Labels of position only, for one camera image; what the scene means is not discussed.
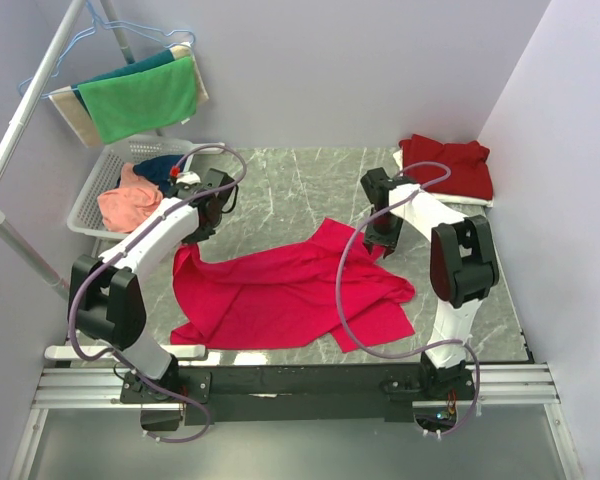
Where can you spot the pink red t-shirt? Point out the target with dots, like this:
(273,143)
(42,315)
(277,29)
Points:
(290,296)

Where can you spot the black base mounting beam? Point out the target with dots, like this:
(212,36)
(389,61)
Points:
(299,392)

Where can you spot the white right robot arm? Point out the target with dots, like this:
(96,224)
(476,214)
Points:
(462,267)

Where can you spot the aluminium rail frame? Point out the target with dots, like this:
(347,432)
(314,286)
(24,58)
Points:
(99,388)

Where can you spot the salmon t-shirt in basket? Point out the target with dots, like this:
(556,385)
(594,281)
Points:
(127,206)

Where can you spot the green hanging towel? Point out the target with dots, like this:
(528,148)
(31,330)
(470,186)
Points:
(155,98)

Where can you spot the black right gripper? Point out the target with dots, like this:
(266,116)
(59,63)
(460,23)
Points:
(385,241)

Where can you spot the navy t-shirt in basket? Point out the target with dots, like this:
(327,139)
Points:
(158,170)

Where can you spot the white clothes rack pole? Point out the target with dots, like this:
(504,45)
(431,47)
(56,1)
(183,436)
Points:
(41,165)

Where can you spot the dark red folded t-shirt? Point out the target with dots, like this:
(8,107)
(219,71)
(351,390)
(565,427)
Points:
(450,167)

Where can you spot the teal hanging towel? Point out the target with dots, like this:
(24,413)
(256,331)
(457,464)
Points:
(120,70)

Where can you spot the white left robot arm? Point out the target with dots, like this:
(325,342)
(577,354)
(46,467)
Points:
(107,312)

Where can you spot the white laundry basket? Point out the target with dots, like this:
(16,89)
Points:
(85,216)

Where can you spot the beige hanging towel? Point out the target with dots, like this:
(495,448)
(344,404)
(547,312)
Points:
(78,118)

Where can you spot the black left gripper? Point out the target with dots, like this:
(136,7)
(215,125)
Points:
(200,236)

